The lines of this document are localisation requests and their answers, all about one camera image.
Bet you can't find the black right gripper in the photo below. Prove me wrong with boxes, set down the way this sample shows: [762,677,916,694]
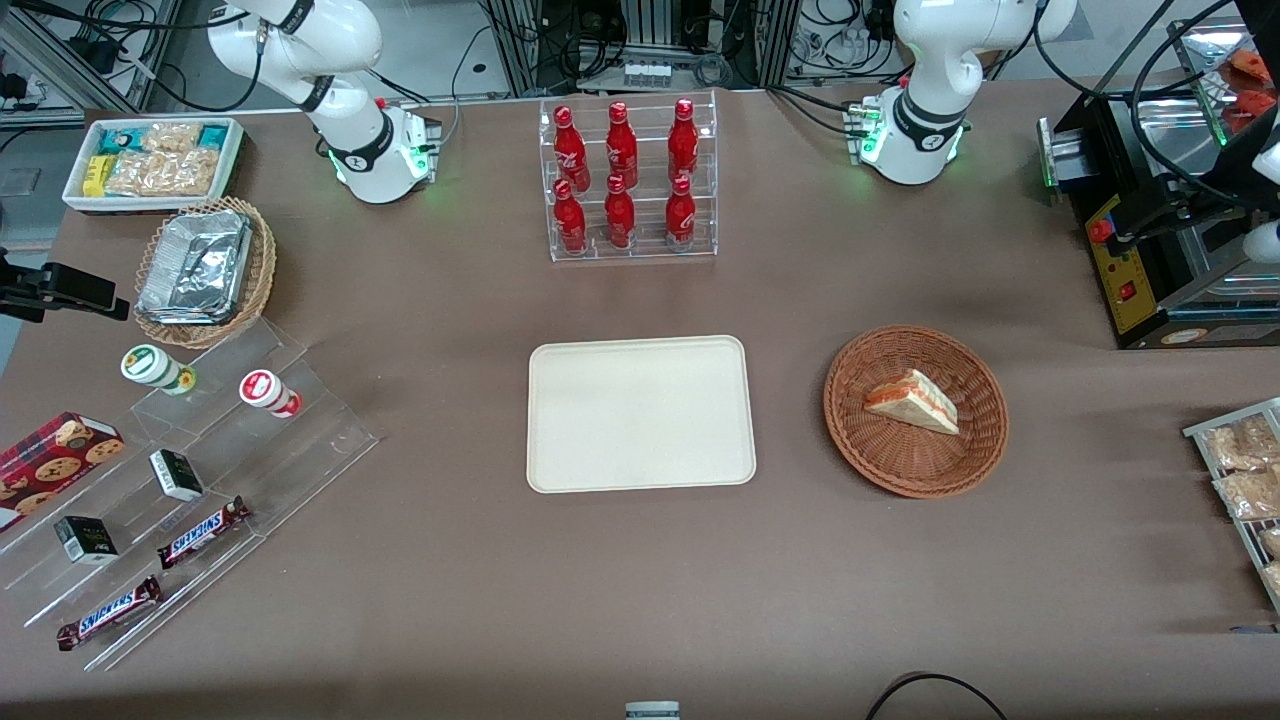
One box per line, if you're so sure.
[0,248,132,323]

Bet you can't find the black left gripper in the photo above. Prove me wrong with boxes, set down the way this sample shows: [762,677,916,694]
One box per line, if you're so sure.
[1105,172,1243,248]

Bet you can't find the triangular sandwich with red filling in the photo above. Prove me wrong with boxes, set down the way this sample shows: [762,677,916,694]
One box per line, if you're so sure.
[863,369,960,437]

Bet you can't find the light wicker basket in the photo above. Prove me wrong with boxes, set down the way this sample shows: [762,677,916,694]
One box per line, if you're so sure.
[133,196,278,350]

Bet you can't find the brown wicker basket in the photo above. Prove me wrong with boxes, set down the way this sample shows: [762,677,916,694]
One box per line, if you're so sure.
[823,325,1009,499]

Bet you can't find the cream plastic tray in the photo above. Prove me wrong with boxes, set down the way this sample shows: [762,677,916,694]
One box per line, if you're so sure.
[527,335,757,495]

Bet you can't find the black food warmer machine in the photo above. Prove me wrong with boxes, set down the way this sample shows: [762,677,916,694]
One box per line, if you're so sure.
[1037,15,1280,350]

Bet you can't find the white snack bin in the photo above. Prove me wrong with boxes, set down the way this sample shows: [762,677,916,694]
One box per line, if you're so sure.
[62,117,246,215]

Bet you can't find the green lid cup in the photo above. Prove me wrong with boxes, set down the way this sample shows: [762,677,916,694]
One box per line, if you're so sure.
[121,344,196,396]

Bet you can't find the silver foil containers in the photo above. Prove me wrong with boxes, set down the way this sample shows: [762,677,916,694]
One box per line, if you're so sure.
[136,209,253,326]

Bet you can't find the clear bag of puffed snacks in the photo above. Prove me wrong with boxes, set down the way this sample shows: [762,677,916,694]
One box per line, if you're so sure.
[140,122,203,154]
[105,149,222,197]

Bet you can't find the red cookie box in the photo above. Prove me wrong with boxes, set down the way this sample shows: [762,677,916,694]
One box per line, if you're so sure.
[0,412,126,534]

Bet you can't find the red fried food pieces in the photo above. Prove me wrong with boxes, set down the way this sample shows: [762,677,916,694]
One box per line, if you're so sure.
[1225,48,1280,141]

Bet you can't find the red lid cup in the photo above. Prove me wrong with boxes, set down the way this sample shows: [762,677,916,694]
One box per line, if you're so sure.
[239,369,302,419]

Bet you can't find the small black box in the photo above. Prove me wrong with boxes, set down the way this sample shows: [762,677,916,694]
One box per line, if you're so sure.
[149,449,204,502]
[54,516,119,565]

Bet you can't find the clear acrylic stepped shelf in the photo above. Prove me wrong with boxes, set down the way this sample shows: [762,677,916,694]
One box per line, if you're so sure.
[0,318,379,671]

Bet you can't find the Snickers bar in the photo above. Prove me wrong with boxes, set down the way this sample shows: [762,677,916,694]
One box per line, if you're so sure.
[157,497,252,570]
[57,576,164,652]

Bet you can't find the red soda bottle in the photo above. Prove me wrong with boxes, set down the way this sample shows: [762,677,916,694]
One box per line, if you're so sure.
[553,179,588,255]
[668,98,700,183]
[665,175,697,247]
[604,174,637,250]
[606,101,639,189]
[553,106,591,191]

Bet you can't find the clear acrylic bottle rack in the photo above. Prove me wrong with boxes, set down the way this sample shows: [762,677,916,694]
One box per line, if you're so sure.
[539,90,718,263]

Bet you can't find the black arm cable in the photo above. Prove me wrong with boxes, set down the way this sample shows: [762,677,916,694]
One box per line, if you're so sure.
[1033,0,1216,201]

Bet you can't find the grey wire rack tray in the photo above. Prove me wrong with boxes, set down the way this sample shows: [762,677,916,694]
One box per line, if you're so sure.
[1183,398,1280,613]

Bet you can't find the black table cable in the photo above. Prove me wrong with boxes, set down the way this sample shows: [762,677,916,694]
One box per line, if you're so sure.
[865,673,1009,720]

